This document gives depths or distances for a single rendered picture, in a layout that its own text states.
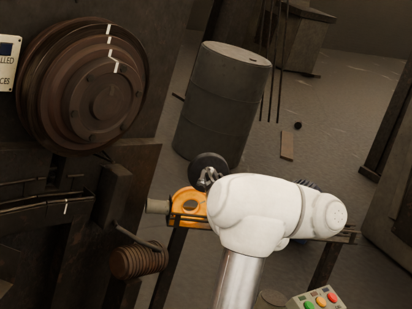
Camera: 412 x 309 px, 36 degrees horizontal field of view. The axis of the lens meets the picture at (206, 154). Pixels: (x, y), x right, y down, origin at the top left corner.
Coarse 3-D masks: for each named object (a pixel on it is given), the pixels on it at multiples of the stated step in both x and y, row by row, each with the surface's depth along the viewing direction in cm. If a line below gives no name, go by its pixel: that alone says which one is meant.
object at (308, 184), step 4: (296, 180) 432; (300, 180) 431; (304, 180) 429; (308, 180) 429; (300, 184) 422; (304, 184) 420; (308, 184) 428; (312, 184) 428; (312, 188) 418; (316, 188) 428; (320, 192) 428; (296, 240) 415; (300, 240) 414; (304, 240) 413
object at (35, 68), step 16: (64, 32) 193; (80, 32) 193; (96, 32) 197; (112, 32) 201; (128, 32) 205; (48, 48) 188; (64, 48) 191; (32, 64) 191; (48, 64) 190; (144, 64) 216; (32, 80) 189; (32, 96) 191; (144, 96) 223; (32, 112) 194; (32, 128) 197; (128, 128) 224; (48, 144) 204
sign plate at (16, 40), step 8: (0, 40) 191; (8, 40) 192; (16, 40) 194; (16, 48) 195; (0, 56) 193; (8, 56) 195; (16, 56) 197; (0, 64) 194; (8, 64) 196; (16, 64) 198; (0, 72) 195; (8, 72) 197; (0, 80) 196; (8, 80) 198; (0, 88) 198; (8, 88) 200
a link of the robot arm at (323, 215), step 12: (300, 192) 144; (312, 192) 145; (312, 204) 143; (324, 204) 142; (336, 204) 142; (300, 216) 142; (312, 216) 143; (324, 216) 141; (336, 216) 142; (300, 228) 143; (312, 228) 144; (324, 228) 142; (336, 228) 142
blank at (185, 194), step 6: (192, 186) 246; (180, 192) 244; (186, 192) 244; (192, 192) 244; (198, 192) 245; (174, 198) 244; (180, 198) 244; (186, 198) 245; (192, 198) 245; (198, 198) 246; (204, 198) 246; (174, 204) 245; (180, 204) 245; (198, 204) 249; (204, 204) 247; (174, 210) 246; (180, 210) 246; (186, 210) 250; (192, 210) 251; (198, 210) 248; (204, 210) 248; (186, 216) 248; (186, 222) 249; (192, 222) 249; (198, 222) 250
